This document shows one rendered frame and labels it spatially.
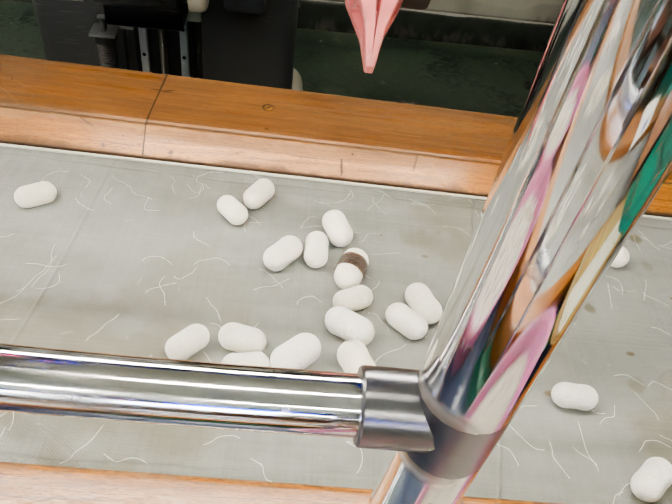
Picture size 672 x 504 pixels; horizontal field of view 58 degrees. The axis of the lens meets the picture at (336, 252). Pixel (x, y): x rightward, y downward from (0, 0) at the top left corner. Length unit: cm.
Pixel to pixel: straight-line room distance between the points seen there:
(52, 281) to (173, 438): 16
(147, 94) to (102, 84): 5
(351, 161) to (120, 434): 31
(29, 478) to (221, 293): 18
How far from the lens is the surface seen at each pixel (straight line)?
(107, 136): 60
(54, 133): 61
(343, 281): 45
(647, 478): 43
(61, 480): 37
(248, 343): 41
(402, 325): 44
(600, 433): 46
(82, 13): 142
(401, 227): 53
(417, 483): 16
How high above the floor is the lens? 109
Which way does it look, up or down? 44 degrees down
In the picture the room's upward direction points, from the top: 10 degrees clockwise
